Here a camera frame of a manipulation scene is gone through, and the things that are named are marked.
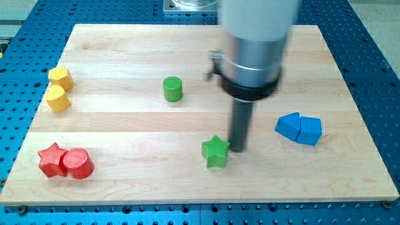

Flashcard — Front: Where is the red cylinder block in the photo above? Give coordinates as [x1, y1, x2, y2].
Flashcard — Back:
[62, 148, 94, 179]

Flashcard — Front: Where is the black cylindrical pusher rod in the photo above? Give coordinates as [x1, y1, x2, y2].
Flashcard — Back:
[229, 98, 253, 152]

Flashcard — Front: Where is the red star block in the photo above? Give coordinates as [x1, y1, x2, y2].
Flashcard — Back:
[37, 142, 68, 178]

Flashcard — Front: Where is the green cylinder block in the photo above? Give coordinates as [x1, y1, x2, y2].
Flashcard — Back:
[162, 76, 183, 102]

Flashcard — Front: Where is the light wooden board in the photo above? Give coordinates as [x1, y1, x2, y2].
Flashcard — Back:
[1, 24, 399, 206]

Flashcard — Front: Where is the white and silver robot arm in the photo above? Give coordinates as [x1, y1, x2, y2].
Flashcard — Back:
[208, 0, 301, 152]

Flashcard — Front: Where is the green star block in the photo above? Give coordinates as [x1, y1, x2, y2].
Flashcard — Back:
[201, 135, 230, 168]

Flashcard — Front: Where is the yellow hexagon block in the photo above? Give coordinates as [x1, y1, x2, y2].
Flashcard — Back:
[48, 66, 74, 91]

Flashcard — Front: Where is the blue triangle block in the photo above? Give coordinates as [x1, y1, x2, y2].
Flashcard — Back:
[275, 112, 301, 141]

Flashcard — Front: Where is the yellow heart block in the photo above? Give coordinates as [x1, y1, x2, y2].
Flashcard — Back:
[44, 85, 71, 113]

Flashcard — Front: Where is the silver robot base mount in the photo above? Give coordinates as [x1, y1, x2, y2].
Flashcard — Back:
[163, 0, 219, 12]

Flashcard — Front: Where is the blue cube block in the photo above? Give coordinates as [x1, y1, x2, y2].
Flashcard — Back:
[296, 116, 323, 146]

